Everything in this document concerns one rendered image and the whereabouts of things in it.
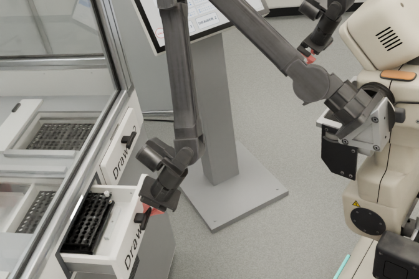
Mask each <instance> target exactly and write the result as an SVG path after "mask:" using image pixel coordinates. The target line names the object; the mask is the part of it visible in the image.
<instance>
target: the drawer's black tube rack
mask: <svg viewBox="0 0 419 279"><path fill-rule="evenodd" d="M90 194H91V196H89V195H90ZM94 195H97V196H94ZM101 195H103V196H102V197H100V196H101ZM104 195H105V194H104V193H94V192H89V193H88V194H87V197H86V198H85V201H84V203H83V204H82V207H81V208H80V210H79V213H78V214H77V217H76V219H75V221H74V223H73V225H72V227H71V229H70V231H69V233H68V235H67V237H66V239H65V241H64V243H63V245H62V247H61V249H60V252H72V253H89V255H93V254H94V251H95V248H96V246H97V244H98V242H99V239H100V236H101V234H102V232H103V230H104V227H105V224H106V223H107V220H108V218H109V215H110V213H111V211H112V209H113V206H114V204H115V202H114V201H112V203H111V204H108V205H107V208H106V210H105V212H104V214H103V216H102V219H101V221H100V223H99V226H98V228H97V230H96V233H95V235H94V237H93V239H92V242H91V244H90V246H86V245H82V243H83V241H84V240H85V236H86V235H87V232H88V231H89V228H90V226H91V224H92V221H93V219H94V218H95V215H96V213H97V210H98V208H99V206H100V203H101V201H102V199H103V198H104V197H105V196H104ZM88 198H90V199H88ZM93 199H95V200H93ZM99 199H101V200H99ZM60 252H59V253H60Z"/></svg>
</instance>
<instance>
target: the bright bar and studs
mask: <svg viewBox="0 0 419 279"><path fill-rule="evenodd" d="M121 210H122V209H121V207H116V209H115V212H114V214H113V216H112V219H111V221H110V223H109V226H108V229H107V231H106V233H105V236H104V239H105V240H110V238H111V235H112V232H113V230H114V228H115V225H116V223H117V220H118V217H119V215H120V213H121Z"/></svg>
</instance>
